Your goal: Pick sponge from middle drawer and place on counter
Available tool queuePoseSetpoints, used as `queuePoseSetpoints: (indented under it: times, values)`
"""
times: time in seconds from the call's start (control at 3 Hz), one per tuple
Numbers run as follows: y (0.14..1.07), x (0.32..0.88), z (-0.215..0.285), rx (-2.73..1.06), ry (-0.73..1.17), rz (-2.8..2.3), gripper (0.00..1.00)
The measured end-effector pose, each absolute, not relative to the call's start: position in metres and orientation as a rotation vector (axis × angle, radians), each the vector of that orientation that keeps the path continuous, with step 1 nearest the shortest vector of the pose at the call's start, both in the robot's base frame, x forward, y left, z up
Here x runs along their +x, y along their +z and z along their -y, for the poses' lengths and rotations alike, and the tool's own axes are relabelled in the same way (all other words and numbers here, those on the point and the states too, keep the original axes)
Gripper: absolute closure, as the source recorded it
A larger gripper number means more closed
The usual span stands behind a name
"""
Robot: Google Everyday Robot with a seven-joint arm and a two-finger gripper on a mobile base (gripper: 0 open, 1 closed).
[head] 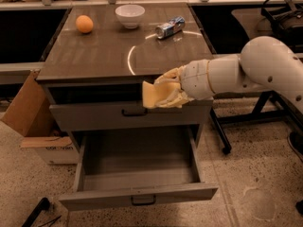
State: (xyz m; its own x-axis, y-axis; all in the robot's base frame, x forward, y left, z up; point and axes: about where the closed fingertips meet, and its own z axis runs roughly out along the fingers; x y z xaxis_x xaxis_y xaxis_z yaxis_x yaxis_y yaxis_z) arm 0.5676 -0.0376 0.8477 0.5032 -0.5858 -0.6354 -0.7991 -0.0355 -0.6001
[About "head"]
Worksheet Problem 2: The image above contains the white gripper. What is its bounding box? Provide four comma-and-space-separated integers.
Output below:
154, 60, 214, 108

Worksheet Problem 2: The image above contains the yellow sponge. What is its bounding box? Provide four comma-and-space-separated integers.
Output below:
142, 81, 181, 109

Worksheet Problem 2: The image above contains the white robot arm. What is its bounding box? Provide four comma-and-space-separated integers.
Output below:
154, 36, 303, 113

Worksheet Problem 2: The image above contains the closed upper grey drawer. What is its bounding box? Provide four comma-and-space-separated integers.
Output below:
50, 99, 212, 131

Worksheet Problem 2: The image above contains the grey drawer cabinet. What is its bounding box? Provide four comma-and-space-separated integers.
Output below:
35, 3, 222, 212

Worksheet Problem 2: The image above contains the open middle drawer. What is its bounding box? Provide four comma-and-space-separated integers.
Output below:
60, 126, 218, 211

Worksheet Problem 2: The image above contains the white bowl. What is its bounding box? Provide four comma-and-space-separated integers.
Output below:
115, 4, 145, 29

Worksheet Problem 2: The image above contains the orange fruit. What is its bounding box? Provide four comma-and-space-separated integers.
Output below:
76, 15, 94, 34

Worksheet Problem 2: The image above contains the black headset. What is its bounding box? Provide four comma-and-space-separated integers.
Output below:
261, 0, 303, 46

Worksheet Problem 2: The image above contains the black shoe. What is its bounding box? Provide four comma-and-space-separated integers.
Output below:
288, 131, 303, 162

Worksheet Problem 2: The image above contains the white labelled cardboard box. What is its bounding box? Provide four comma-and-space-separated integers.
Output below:
20, 136, 79, 165

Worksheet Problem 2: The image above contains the brown cardboard box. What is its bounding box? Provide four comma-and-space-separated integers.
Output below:
2, 71, 55, 137

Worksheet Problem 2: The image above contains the black bar on floor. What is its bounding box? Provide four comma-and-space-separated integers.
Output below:
22, 198, 50, 227

